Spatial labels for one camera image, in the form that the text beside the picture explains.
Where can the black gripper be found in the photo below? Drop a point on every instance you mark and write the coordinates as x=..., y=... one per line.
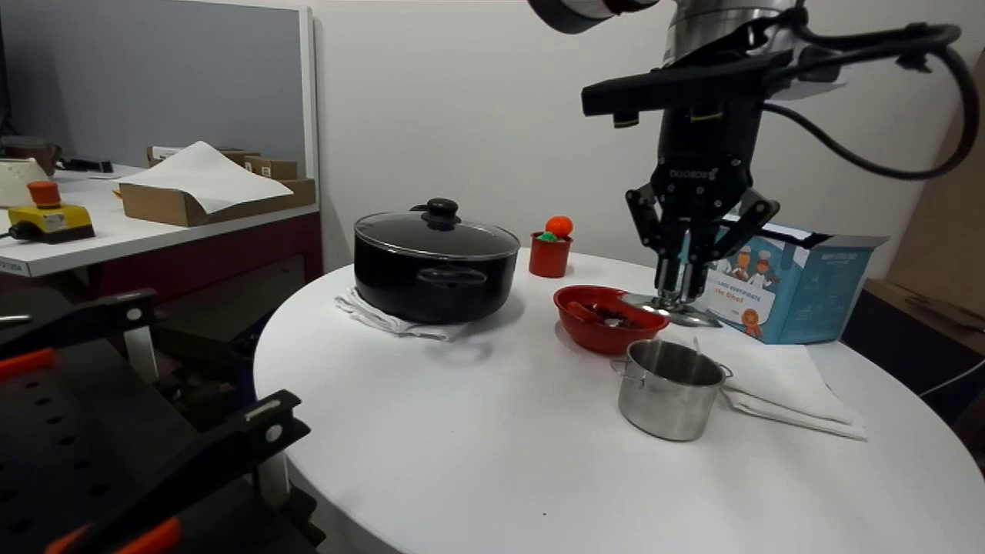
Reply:
x=708, y=164

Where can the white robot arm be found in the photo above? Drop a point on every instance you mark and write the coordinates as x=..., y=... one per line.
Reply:
x=718, y=19

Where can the red plastic bowl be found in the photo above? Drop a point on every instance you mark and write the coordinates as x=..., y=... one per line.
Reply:
x=589, y=332

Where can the small steel pot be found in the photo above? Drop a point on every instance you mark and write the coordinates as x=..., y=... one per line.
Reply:
x=666, y=404

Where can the black-knobbed glass pot lid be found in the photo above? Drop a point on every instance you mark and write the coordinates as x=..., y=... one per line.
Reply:
x=431, y=235

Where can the large black cooking pot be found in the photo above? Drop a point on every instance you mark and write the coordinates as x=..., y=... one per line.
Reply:
x=431, y=288

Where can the white cloth under pot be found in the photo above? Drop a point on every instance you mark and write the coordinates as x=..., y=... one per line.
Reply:
x=388, y=321

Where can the blue box with chef print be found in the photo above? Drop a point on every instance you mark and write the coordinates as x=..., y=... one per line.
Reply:
x=810, y=292

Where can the orange toy ball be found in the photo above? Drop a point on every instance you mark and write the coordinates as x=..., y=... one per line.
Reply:
x=562, y=224

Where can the small red cup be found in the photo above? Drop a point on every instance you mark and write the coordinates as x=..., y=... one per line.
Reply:
x=548, y=258

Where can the green toy in cup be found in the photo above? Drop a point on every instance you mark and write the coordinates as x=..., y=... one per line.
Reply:
x=545, y=235

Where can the dark low cabinet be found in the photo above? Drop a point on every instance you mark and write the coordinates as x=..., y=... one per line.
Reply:
x=913, y=338

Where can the large brown cardboard sheet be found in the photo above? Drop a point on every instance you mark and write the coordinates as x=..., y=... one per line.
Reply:
x=948, y=205

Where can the flat cardboard box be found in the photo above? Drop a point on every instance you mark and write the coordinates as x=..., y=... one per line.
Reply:
x=164, y=205

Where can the white side desk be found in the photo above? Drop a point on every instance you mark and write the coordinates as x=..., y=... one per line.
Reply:
x=133, y=247

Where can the grey partition panel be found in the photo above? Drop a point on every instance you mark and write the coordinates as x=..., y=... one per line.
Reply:
x=154, y=72

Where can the black stand with orange clamps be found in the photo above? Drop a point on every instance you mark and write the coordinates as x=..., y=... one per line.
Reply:
x=101, y=440

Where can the yellow device with red block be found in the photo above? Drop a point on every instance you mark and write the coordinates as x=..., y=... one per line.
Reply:
x=50, y=219

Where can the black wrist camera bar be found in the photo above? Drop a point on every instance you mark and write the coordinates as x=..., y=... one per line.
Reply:
x=666, y=88

